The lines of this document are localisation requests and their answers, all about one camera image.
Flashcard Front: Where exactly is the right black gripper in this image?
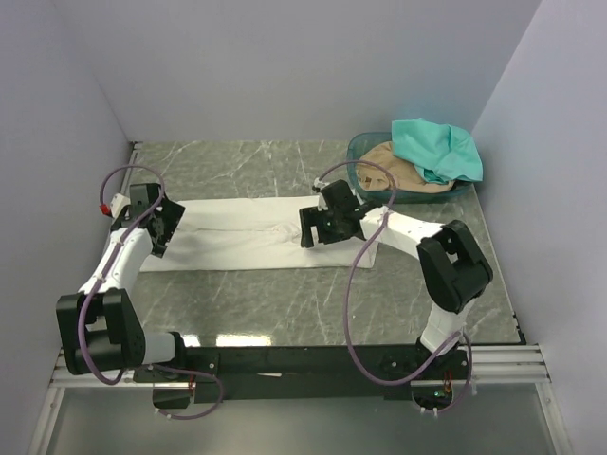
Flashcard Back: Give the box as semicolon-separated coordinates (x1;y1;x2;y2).
300;205;351;248

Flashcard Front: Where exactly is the white printed t shirt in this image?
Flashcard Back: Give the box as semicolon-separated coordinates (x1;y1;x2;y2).
141;196;363;272

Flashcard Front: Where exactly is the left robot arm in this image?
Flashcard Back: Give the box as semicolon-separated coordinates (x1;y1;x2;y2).
56;183;190;381

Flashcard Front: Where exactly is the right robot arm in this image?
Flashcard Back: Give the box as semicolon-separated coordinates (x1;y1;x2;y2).
299;180;493;378

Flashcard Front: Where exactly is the beige t shirt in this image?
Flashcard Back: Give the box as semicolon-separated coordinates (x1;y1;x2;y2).
356;141;454;194

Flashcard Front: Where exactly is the teal plastic laundry basket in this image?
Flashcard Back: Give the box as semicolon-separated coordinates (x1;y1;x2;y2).
346;132;471;204

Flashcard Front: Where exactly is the teal t shirt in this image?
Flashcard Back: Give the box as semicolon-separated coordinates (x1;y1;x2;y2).
391;118;484;185

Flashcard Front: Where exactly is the black base crossbar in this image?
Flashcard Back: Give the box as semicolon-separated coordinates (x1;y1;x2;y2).
134;344;470;404

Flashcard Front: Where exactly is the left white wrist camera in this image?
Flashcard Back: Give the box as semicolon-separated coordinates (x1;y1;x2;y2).
100;193;130;220

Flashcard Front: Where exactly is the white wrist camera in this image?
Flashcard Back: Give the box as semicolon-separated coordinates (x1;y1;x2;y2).
100;193;130;220
312;178;328;192

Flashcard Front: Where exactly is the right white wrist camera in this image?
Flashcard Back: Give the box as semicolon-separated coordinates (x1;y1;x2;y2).
312;178;328;192

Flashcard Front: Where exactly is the aluminium frame rail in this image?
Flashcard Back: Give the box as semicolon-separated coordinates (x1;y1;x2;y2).
48;345;551;388

